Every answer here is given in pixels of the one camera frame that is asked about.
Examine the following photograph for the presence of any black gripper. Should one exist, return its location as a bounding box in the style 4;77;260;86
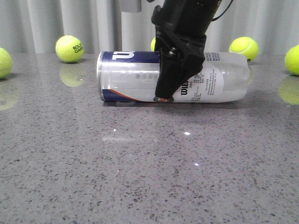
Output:
151;0;221;98

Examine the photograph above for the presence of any clear Wilson tennis can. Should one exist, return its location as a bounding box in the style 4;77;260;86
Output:
97;51;250;103

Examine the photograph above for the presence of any centre yellow tennis ball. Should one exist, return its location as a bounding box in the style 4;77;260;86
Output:
150;37;156;51

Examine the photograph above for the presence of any Wilson yellow tennis ball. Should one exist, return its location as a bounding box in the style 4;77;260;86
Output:
228;37;259;62

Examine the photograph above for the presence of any Roland Garros tennis ball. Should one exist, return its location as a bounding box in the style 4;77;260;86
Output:
56;35;84;63

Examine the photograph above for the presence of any far right tennis ball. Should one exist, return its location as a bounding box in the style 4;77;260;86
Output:
285;45;299;76

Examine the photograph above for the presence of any far left tennis ball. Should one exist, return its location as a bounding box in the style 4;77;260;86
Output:
0;48;13;79

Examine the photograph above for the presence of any grey pleated curtain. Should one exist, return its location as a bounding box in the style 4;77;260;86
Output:
0;0;299;55

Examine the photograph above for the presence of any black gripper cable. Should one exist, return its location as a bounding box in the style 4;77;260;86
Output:
211;0;234;22

